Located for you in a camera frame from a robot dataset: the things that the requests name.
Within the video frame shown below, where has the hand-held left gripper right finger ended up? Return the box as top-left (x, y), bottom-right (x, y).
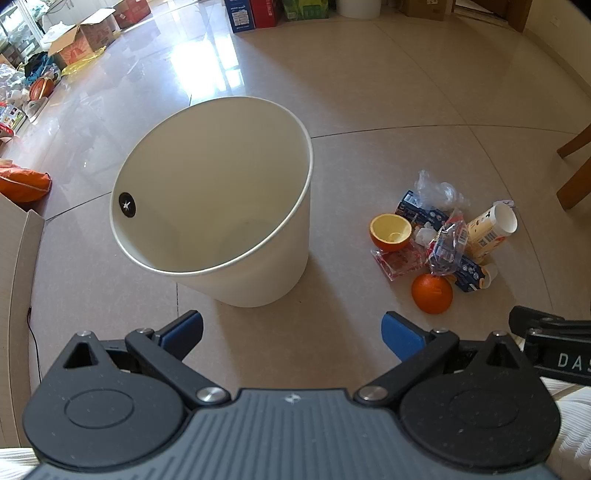
top-left (353, 311), bottom-right (541, 408)

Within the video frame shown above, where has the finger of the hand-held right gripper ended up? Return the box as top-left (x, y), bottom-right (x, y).
top-left (509, 305), bottom-right (591, 344)

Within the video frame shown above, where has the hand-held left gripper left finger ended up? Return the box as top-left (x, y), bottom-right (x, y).
top-left (44, 310), bottom-right (232, 408)

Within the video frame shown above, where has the yellow printed paper cup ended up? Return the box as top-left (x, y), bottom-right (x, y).
top-left (464, 204), bottom-right (518, 265)

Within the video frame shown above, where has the hollow orange peel half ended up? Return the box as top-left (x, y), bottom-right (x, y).
top-left (369, 213), bottom-right (413, 253)

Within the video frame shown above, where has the blue drink carton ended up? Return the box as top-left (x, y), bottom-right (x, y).
top-left (450, 256), bottom-right (489, 293)
top-left (396, 191), bottom-right (447, 228)

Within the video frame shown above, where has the white plastic trash bin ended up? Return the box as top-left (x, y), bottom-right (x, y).
top-left (109, 95), bottom-right (315, 308)

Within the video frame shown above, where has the red patterned clear wrapper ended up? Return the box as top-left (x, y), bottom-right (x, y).
top-left (372, 240), bottom-right (432, 282)

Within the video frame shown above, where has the white ribbed cloth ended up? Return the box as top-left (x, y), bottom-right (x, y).
top-left (0, 375), bottom-right (591, 480)

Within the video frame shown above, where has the clear wrapper with blue print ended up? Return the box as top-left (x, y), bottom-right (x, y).
top-left (427, 220), bottom-right (470, 277)

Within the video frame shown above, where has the wooden chair leg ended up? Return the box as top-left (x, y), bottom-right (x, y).
top-left (556, 124), bottom-right (591, 160)
top-left (556, 157), bottom-right (591, 212)

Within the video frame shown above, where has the clear crumpled plastic bag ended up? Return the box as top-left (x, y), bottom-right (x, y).
top-left (414, 170), bottom-right (470, 214)

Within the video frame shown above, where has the orange fabric bag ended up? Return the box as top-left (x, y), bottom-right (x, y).
top-left (0, 159), bottom-right (52, 205)

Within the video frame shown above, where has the colourful small box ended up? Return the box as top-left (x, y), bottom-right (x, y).
top-left (0, 103), bottom-right (27, 136)

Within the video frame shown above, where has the orange basketball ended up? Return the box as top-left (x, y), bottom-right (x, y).
top-left (30, 76), bottom-right (54, 100)

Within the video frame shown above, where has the yellow plastic bag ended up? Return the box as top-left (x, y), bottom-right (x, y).
top-left (60, 45), bottom-right (110, 77)

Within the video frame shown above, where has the pile of dark clothes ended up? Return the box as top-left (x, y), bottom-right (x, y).
top-left (23, 52), bottom-right (64, 86)

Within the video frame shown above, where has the open cardboard box orange print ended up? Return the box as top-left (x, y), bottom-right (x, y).
top-left (48, 8), bottom-right (122, 68)

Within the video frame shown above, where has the white plastic bag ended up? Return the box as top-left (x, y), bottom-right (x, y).
top-left (41, 25), bottom-right (71, 52)

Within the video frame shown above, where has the blue printed box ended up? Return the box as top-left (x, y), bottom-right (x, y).
top-left (225, 0), bottom-right (256, 34)

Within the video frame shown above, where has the brown cardboard box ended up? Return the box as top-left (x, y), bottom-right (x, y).
top-left (111, 0), bottom-right (153, 29)

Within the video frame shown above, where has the red printed box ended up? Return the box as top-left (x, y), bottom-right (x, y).
top-left (249, 0), bottom-right (280, 29)

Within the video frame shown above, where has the white bucket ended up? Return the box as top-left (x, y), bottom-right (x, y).
top-left (335, 0), bottom-right (383, 20)

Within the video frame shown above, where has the green printed box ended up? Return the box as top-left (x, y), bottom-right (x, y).
top-left (281, 0), bottom-right (331, 22)

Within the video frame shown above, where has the black cable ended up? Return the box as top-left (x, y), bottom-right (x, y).
top-left (26, 306), bottom-right (43, 385)

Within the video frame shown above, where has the wooden door frame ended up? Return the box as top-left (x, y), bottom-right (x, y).
top-left (452, 0), bottom-right (536, 33)

